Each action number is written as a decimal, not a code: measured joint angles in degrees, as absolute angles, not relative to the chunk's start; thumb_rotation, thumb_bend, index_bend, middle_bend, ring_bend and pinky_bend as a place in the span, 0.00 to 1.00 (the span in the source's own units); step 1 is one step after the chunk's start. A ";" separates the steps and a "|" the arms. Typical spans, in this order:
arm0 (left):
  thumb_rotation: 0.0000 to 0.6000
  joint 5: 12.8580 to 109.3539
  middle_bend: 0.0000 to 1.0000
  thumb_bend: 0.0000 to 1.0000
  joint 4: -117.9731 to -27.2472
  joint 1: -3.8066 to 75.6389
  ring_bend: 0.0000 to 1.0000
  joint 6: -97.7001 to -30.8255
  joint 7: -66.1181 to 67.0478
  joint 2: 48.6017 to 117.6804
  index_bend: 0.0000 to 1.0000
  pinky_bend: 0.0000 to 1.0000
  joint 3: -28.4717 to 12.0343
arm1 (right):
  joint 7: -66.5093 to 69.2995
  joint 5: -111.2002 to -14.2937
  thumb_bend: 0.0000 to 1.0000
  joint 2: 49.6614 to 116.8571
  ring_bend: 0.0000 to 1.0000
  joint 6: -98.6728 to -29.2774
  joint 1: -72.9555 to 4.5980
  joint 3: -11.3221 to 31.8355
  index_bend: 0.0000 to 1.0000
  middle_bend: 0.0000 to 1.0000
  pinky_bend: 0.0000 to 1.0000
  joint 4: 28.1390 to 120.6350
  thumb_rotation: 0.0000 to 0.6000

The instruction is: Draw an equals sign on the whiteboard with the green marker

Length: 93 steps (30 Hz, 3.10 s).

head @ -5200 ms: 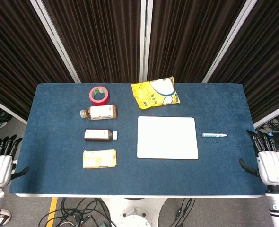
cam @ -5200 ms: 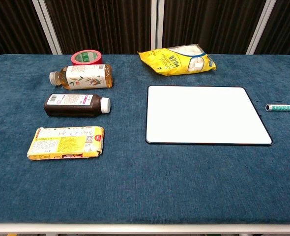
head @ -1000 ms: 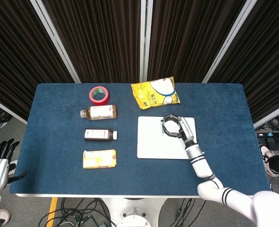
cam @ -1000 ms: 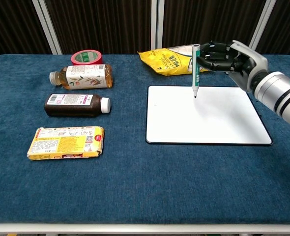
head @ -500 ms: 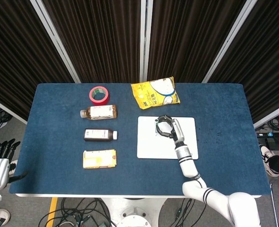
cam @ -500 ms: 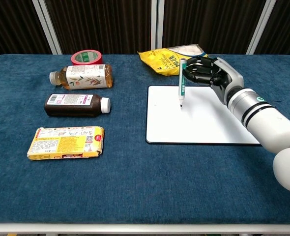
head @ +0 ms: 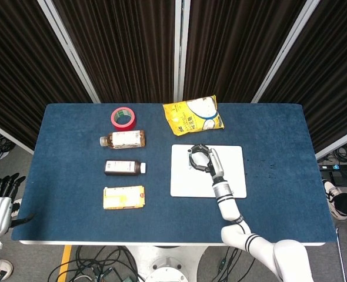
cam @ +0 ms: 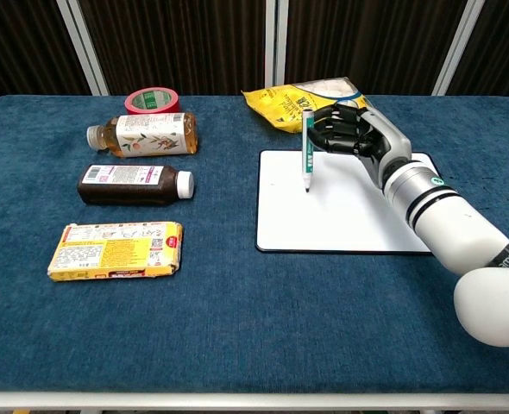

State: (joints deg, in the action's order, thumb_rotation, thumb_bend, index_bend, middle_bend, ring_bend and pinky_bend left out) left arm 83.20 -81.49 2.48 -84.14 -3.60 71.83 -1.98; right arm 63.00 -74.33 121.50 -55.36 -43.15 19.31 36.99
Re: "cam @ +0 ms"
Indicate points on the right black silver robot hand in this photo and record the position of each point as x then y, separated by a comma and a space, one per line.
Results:
366, 133

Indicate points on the green white marker pen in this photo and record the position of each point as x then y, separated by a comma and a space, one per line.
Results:
308, 151

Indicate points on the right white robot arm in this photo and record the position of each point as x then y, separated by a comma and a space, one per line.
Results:
461, 228

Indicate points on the white board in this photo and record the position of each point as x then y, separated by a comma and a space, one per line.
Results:
341, 215

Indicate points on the yellow bag of white sweets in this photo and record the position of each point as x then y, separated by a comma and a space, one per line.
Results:
276, 105

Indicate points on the red tape roll green core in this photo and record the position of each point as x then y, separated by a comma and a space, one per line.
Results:
168, 104

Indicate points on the amber tea bottle floral label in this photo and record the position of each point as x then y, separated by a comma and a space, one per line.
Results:
151, 136

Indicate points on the blue fabric table cloth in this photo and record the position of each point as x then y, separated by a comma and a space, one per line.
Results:
246, 319

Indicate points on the dark brown bottle white cap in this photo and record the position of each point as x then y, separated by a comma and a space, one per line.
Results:
129, 185

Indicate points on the yellow printed food box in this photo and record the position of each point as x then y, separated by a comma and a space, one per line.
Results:
116, 250

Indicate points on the white partition frame post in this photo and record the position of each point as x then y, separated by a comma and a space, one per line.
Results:
277, 43
455, 47
84, 47

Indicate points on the white metal table edge rail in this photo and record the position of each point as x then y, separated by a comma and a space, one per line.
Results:
254, 400

